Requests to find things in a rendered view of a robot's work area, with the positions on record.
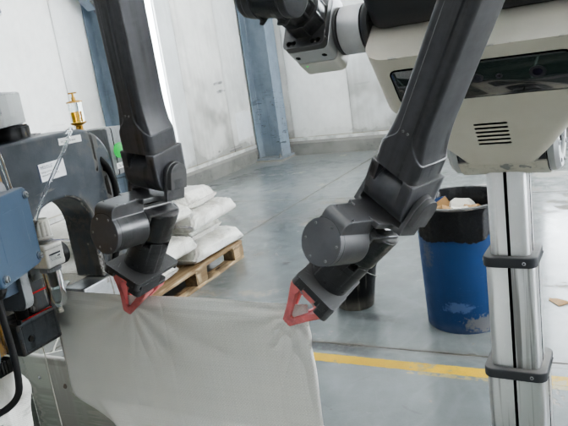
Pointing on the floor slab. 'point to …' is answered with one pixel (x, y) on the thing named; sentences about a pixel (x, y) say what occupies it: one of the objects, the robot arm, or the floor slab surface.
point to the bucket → (362, 293)
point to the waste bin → (457, 263)
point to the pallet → (194, 279)
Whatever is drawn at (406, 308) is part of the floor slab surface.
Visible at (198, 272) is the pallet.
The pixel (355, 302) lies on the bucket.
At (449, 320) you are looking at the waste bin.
